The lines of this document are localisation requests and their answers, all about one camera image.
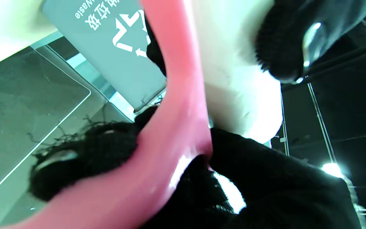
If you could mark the grey waste bin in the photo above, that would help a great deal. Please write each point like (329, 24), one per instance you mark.
(106, 63)

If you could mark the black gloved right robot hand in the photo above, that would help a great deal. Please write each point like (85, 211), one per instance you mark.
(281, 197)

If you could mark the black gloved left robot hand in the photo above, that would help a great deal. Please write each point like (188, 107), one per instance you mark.
(281, 41)

